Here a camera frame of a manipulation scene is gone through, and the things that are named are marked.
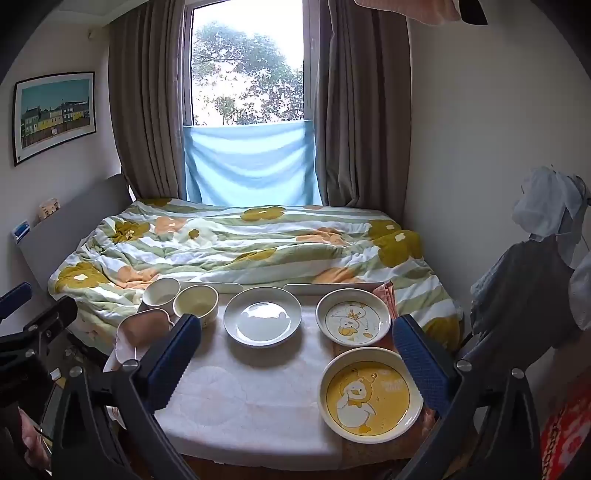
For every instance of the small box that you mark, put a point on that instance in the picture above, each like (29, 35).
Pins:
(49, 208)

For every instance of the light blue cloth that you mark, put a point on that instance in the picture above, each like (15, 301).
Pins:
(251, 166)

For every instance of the pink checked cloth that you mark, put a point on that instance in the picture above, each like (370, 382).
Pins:
(385, 300)

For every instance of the cream bowl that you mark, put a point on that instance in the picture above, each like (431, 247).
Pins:
(196, 304)

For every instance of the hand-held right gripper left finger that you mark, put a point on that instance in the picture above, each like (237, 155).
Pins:
(178, 360)

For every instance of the white tablecloth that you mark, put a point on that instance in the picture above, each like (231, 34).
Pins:
(258, 397)

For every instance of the white garment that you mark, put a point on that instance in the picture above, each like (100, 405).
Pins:
(545, 203)

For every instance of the window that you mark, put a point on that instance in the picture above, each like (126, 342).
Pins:
(249, 69)

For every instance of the plain white plate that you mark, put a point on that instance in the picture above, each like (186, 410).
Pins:
(262, 318)

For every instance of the brown curtain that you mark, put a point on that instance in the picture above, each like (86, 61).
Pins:
(364, 115)
(147, 101)

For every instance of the floral striped blanket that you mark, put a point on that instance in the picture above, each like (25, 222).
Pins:
(258, 244)

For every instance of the hanging pink cloth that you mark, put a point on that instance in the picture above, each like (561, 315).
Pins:
(406, 9)

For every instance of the yellow duck print plate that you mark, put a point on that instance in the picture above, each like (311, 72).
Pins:
(369, 397)

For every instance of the small blue packet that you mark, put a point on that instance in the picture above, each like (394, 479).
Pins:
(21, 230)

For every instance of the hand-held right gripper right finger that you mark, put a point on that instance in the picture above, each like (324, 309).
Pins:
(420, 364)

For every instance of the red patterned cloth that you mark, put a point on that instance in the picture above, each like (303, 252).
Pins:
(568, 429)

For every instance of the white duck print plate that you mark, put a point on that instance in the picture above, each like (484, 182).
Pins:
(353, 318)

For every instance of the grey headboard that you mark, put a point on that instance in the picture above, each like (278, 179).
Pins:
(69, 230)

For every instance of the person's left hand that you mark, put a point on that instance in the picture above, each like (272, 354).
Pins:
(34, 438)

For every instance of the white cup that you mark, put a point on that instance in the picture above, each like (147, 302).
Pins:
(159, 293)

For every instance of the grey garment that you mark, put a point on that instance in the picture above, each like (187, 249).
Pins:
(521, 295)

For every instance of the framed wall picture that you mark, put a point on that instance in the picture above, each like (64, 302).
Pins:
(53, 115)

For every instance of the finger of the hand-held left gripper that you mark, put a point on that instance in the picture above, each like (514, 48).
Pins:
(14, 297)
(46, 321)

